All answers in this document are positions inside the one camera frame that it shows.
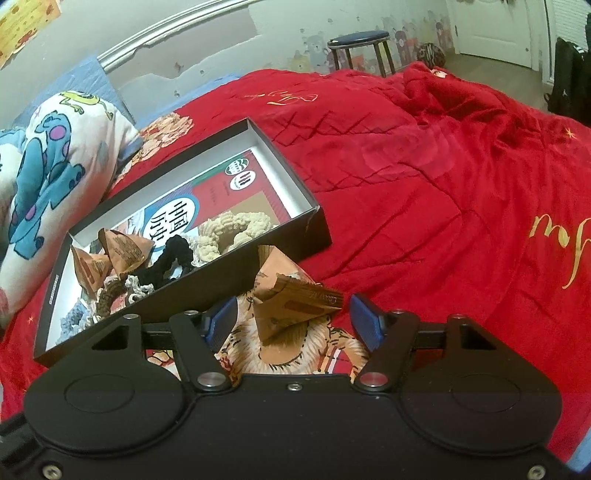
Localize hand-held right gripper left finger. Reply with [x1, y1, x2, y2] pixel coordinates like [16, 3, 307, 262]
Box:
[90, 295, 241, 394]

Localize blue pillow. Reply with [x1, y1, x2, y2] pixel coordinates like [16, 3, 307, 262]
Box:
[11, 55, 127, 127]

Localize silver headboard rail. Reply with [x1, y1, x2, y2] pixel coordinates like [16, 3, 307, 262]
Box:
[97, 0, 262, 72]

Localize black box with printed bottom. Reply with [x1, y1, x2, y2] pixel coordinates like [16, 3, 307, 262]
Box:
[33, 117, 333, 367]

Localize grey blue scrunchie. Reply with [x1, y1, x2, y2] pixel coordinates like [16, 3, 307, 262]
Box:
[58, 300, 100, 344]

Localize black scrunchie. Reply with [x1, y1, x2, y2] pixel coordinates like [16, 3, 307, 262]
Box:
[148, 234, 199, 282]

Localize brown scrunchie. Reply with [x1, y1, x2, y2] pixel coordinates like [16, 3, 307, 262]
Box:
[95, 281, 131, 319]

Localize cartoon bear wall stickers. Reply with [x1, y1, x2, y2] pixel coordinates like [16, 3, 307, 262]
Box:
[291, 9, 455, 68]

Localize blue round metal stool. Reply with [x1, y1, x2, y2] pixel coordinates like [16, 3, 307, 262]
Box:
[328, 30, 397, 77]

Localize white louvered door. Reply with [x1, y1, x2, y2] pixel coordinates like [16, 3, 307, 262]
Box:
[554, 0, 591, 47]

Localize cream lace scrunchie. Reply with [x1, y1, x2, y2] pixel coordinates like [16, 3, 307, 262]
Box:
[122, 272, 158, 303]

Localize beige scrunchie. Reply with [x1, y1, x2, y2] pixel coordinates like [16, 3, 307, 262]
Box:
[189, 210, 273, 266]

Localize cartoon monster printed quilt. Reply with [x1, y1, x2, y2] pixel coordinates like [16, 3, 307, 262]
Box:
[0, 90, 141, 319]

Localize black bag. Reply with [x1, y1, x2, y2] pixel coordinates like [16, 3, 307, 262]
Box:
[545, 37, 591, 125]

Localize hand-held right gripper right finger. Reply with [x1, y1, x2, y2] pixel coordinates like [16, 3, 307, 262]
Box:
[348, 293, 499, 394]

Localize red embroidered blanket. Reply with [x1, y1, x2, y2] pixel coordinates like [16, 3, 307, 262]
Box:
[0, 62, 591, 472]

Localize dark striped ball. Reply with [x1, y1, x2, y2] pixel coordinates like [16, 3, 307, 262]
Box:
[418, 42, 446, 69]

